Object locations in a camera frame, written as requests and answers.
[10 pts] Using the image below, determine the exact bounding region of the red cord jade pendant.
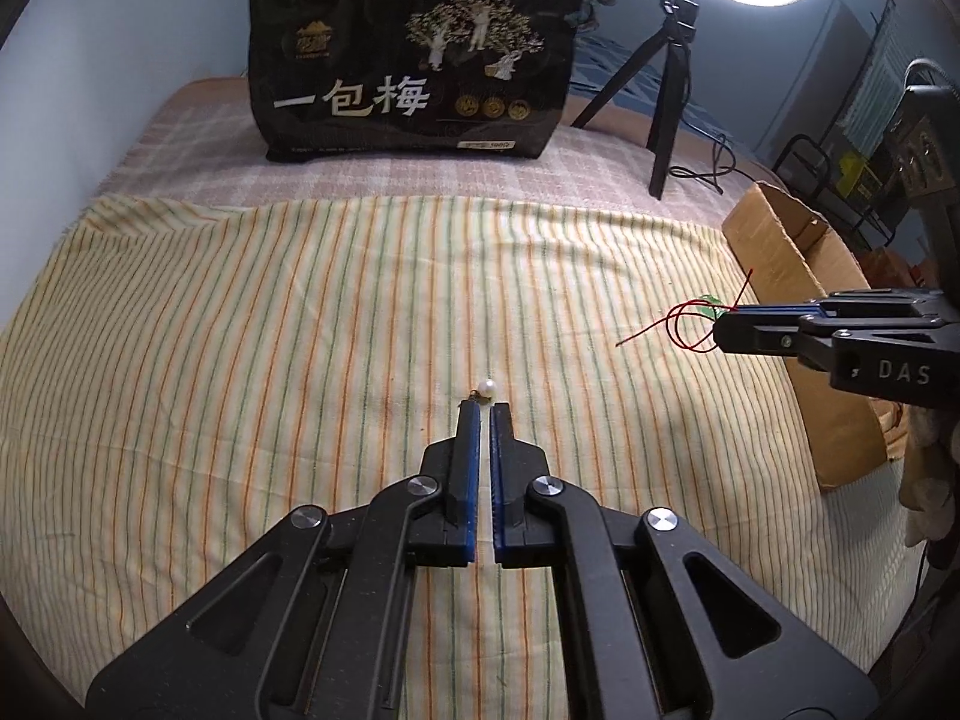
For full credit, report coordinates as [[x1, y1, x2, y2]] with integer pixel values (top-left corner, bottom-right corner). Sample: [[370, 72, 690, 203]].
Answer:
[[615, 268, 754, 355]]

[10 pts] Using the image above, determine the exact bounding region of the single pearl earring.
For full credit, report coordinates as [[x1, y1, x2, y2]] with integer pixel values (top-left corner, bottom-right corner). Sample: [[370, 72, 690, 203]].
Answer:
[[473, 379, 498, 401]]

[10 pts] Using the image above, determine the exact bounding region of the gloved right hand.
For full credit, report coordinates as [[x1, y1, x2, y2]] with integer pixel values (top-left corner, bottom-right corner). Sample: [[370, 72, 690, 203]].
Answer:
[[898, 406, 958, 548]]

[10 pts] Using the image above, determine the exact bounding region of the open cardboard box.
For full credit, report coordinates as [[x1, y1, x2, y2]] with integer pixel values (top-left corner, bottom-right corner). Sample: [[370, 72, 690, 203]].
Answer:
[[718, 182, 907, 491]]

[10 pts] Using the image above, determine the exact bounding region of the black metal chair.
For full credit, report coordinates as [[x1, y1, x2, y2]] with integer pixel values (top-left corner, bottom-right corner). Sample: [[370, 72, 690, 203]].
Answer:
[[773, 133, 893, 252]]

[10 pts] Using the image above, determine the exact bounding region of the yellow striped cloth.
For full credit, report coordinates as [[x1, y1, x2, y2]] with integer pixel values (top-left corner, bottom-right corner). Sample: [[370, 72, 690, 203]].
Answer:
[[2, 195, 919, 697]]

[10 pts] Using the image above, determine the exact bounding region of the blue checkered bedding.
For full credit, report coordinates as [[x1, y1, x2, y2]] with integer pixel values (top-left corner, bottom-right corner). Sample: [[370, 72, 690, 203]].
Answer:
[[569, 32, 661, 107]]

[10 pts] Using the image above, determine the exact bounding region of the black tripod stand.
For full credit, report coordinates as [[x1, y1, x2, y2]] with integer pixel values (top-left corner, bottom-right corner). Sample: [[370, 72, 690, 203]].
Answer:
[[569, 0, 703, 200]]

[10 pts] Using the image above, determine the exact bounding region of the black printed gift bag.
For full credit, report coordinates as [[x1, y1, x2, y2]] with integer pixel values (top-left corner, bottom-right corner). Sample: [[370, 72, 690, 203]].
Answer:
[[247, 0, 583, 163]]

